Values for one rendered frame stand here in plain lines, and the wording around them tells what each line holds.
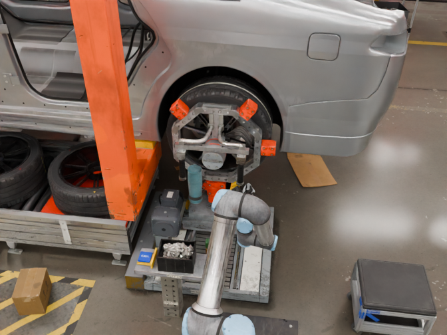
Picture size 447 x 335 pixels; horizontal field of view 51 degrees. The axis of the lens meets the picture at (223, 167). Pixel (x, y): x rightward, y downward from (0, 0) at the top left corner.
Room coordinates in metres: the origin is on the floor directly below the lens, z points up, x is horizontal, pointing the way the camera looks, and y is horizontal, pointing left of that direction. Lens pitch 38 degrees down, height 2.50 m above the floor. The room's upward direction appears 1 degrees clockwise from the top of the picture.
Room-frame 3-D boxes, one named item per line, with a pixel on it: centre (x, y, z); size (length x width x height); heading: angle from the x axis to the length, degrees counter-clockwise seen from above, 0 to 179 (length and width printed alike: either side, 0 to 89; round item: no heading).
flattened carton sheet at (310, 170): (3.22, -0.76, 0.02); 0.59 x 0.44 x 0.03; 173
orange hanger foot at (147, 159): (2.42, 0.55, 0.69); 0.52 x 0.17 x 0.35; 173
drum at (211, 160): (2.28, 0.05, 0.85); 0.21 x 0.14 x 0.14; 173
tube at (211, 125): (2.24, 0.16, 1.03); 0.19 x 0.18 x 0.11; 173
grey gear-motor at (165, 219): (2.34, 0.36, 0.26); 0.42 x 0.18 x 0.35; 173
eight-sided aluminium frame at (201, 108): (2.35, 0.04, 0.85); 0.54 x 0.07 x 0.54; 83
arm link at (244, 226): (1.91, -0.13, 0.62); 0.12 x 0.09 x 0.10; 174
